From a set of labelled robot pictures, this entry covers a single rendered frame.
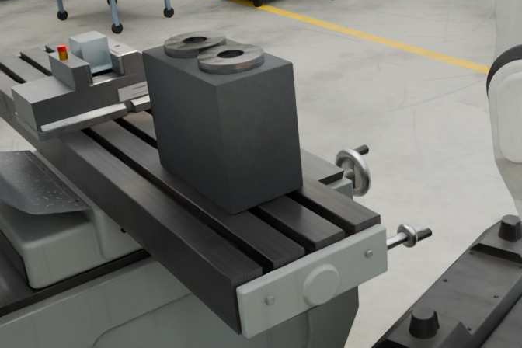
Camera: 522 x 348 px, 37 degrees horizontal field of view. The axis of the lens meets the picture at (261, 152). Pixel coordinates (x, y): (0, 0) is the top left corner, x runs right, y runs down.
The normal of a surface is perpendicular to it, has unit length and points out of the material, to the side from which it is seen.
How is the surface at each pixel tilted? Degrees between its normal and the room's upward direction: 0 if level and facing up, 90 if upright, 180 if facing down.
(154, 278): 90
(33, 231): 0
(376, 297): 0
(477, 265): 0
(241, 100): 90
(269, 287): 90
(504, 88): 90
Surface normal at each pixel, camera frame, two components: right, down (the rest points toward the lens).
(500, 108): -0.63, 0.38
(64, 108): 0.55, 0.30
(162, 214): -0.10, -0.91
